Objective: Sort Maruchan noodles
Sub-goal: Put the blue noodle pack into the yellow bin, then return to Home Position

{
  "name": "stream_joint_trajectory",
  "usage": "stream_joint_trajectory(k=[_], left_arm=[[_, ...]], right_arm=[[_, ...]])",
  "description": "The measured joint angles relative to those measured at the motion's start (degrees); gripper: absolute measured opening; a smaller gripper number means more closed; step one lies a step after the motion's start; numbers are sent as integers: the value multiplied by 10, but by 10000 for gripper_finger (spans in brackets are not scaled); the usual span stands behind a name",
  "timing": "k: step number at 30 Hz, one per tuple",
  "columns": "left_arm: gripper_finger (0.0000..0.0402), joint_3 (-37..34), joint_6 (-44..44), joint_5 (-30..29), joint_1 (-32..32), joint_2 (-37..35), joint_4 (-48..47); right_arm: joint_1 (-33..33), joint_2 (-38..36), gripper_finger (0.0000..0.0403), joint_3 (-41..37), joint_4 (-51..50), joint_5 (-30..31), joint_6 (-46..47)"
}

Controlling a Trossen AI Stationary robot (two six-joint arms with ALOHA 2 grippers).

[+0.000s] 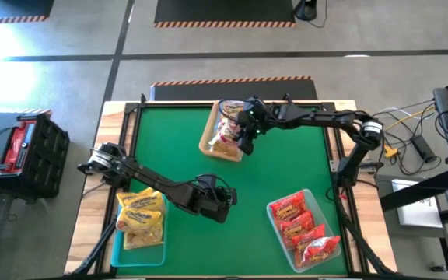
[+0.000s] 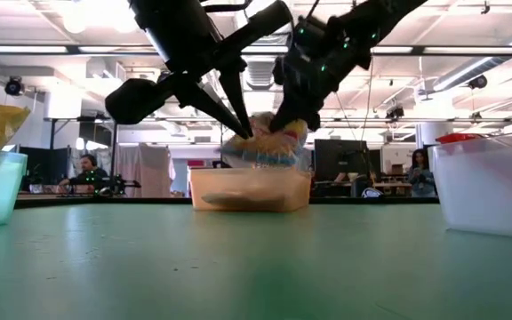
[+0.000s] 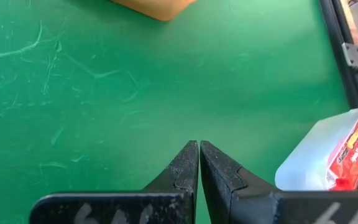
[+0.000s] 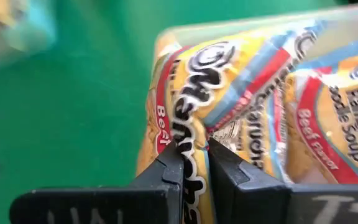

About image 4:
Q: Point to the orange translucent plastic bin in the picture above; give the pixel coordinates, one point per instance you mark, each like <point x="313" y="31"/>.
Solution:
<point x="228" y="28"/>

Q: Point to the teal plastic bin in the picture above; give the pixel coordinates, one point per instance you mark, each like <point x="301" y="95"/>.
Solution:
<point x="39" y="28"/>

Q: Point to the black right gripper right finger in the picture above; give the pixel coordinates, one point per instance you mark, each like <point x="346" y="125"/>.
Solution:
<point x="244" y="193"/>

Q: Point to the Maruchan beef ramen pack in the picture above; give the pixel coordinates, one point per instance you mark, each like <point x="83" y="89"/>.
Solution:
<point x="197" y="93"/>
<point x="259" y="130"/>
<point x="337" y="124"/>

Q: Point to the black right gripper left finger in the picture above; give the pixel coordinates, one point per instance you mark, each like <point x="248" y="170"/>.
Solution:
<point x="154" y="193"/>

